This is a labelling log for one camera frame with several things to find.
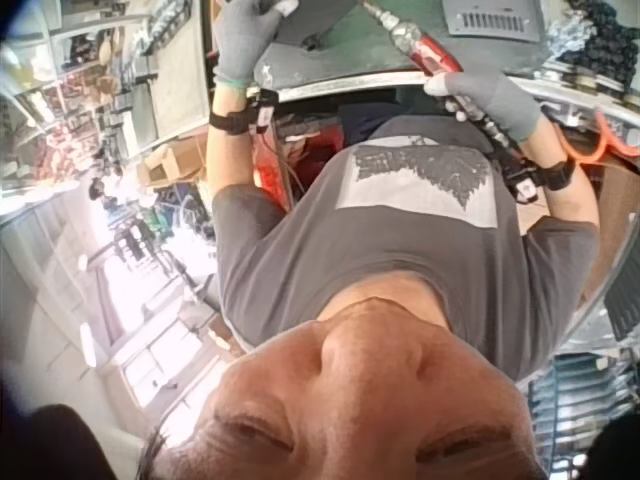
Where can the shelf rack with goods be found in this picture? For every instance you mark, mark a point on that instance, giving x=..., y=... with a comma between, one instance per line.
x=75, y=85

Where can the red plastic crate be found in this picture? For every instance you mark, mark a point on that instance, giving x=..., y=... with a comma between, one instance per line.
x=272, y=170

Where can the black wrist band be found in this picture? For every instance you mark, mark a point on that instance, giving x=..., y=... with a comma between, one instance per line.
x=555, y=175
x=227, y=120

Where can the person's left hand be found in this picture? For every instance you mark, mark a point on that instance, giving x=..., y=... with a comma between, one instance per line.
x=245, y=35

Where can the brown cardboard box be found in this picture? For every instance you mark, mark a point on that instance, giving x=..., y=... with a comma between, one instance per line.
x=167, y=165

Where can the rack of blue trays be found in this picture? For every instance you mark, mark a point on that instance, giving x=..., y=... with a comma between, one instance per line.
x=575, y=415

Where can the red pneumatic screwdriver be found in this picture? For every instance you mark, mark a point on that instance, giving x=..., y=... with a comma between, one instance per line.
x=432, y=50

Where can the green and grey appliance panel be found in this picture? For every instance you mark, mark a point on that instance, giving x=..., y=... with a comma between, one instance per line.
x=345, y=55

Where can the grey vented metal cover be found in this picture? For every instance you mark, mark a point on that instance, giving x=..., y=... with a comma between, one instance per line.
x=492, y=20

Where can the heap of dark parts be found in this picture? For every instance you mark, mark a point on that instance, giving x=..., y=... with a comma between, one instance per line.
x=600, y=45

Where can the person's right hand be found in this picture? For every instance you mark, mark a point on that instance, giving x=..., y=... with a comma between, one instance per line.
x=495, y=100

